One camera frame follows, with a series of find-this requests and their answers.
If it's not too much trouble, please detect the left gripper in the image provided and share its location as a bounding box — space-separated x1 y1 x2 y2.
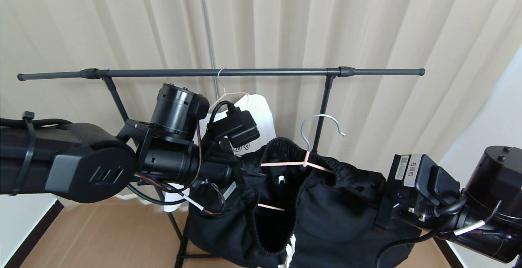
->
198 137 266 191

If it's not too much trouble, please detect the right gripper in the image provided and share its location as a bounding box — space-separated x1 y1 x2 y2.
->
373 153 413 234

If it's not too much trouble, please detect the black garment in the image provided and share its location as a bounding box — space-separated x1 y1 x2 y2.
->
186 137 421 268

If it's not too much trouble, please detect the pink clothes hanger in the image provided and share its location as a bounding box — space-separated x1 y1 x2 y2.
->
208 69 250 112
257 114 347 213

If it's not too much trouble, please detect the white printed t-shirt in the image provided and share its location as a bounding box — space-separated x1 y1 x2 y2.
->
163 93 277 214

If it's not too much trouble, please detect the black clothes rack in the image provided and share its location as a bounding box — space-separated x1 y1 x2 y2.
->
17 66 426 268

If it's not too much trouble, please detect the silver curtain pull rod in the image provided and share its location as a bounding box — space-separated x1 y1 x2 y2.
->
198 0 223 97

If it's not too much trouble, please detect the beige curtain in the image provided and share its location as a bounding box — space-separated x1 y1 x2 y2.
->
0 0 522 204

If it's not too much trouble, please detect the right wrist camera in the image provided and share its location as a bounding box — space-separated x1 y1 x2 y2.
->
403 153 462 216

